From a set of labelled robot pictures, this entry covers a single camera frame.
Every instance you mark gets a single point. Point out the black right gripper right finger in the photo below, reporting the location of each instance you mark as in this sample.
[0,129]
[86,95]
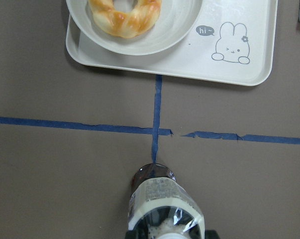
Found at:
[211,234]

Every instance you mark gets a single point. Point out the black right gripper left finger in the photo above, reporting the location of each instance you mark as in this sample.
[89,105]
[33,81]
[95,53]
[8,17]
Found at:
[132,234]

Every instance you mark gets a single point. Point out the tea bottle dark liquid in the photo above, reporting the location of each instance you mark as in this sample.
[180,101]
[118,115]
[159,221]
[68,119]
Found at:
[159,208]

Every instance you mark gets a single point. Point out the cream rabbit tray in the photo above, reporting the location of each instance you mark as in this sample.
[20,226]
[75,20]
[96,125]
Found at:
[232,41]

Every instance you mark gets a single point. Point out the glazed twisted donut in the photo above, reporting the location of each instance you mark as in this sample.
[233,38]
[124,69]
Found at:
[125,24]

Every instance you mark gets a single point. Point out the white round plate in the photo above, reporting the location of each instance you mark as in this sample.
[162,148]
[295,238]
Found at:
[176,19]

